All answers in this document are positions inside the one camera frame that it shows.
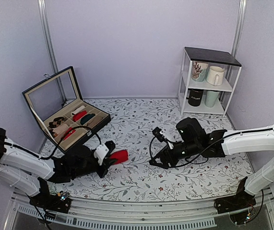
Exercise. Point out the white rolled sock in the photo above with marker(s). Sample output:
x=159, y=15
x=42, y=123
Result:
x=77, y=110

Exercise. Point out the beige rolled sock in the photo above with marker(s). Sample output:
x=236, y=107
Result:
x=96, y=123

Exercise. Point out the cream ribbed mug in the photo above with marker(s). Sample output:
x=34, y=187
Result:
x=215, y=75

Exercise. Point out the aluminium table edge rail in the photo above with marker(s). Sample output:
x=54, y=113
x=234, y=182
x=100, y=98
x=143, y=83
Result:
x=87, y=214

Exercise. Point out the red rolled sock in box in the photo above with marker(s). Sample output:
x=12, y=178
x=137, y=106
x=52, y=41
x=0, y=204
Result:
x=79, y=115

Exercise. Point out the left aluminium frame post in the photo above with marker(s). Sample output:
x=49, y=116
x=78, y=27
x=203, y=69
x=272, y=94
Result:
x=47, y=35

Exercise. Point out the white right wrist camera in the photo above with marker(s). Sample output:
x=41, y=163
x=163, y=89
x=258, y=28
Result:
x=163, y=136

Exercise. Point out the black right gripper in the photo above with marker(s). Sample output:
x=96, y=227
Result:
x=161, y=154

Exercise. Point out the floral patterned mug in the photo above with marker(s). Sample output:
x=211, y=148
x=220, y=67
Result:
x=199, y=71

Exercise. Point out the right aluminium frame post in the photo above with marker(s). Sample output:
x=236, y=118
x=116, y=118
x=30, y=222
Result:
x=239, y=27

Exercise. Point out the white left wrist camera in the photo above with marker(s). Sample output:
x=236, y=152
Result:
x=100, y=153

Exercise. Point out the white metal shelf rack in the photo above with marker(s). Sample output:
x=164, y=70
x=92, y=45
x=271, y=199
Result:
x=215, y=58

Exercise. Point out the dark green rolled sock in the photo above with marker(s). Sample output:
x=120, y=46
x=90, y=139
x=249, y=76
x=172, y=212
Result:
x=86, y=118

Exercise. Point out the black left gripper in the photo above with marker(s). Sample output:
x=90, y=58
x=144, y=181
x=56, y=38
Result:
x=106, y=163

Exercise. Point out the black sock organizer box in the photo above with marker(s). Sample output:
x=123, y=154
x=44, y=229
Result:
x=57, y=96

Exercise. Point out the black mug with text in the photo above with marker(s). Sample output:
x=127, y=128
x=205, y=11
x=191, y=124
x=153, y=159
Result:
x=195, y=97

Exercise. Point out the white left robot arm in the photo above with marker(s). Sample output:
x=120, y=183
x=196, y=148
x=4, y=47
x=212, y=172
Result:
x=30, y=173

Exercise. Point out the red snowflake rolled sock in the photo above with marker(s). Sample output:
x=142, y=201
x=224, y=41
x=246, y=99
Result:
x=68, y=133

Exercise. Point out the argyle patterned rolled sock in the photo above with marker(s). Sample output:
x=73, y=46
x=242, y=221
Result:
x=56, y=122

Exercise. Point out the mint green cup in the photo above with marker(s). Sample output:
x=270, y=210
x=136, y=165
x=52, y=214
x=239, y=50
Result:
x=211, y=97

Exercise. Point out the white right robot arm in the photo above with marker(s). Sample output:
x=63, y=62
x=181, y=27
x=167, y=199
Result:
x=219, y=144

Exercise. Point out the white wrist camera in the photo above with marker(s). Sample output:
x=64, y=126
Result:
x=100, y=153
x=163, y=136

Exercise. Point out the aluminium frame post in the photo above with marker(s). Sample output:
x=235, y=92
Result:
x=47, y=35
x=239, y=27

